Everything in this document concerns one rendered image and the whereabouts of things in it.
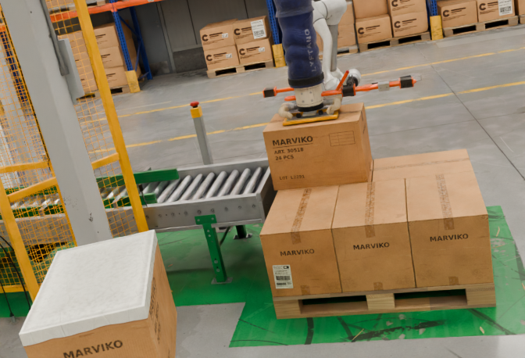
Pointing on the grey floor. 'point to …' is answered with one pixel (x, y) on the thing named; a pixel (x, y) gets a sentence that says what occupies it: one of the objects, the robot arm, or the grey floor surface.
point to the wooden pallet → (387, 302)
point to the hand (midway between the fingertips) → (351, 90)
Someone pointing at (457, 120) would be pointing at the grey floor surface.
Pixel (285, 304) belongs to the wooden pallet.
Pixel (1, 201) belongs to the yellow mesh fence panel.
